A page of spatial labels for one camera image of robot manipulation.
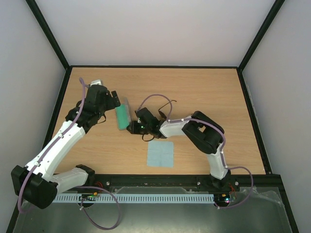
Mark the grey glasses case green lining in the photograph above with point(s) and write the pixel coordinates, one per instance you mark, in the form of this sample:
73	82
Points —
123	114

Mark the light blue slotted cable duct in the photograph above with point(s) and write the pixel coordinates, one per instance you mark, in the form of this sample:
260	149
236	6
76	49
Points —
153	198

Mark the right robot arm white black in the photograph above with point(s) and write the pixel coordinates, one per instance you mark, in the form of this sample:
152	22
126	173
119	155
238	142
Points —
207	136

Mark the black enclosure frame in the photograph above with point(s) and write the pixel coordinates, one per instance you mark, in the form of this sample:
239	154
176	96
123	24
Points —
266	179

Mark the light blue cleaning cloth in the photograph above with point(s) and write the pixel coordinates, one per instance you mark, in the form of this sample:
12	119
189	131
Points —
160	154

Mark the black aluminium front rail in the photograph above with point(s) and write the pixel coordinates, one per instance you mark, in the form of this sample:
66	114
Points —
196	183

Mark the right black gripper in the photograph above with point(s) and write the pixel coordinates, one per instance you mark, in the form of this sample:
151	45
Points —
135	125

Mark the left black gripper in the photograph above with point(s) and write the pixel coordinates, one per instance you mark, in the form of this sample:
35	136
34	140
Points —
111	105

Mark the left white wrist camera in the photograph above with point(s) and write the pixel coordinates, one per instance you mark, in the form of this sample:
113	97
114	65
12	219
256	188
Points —
96	82

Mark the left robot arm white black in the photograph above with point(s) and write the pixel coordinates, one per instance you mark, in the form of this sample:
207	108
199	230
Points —
36	182

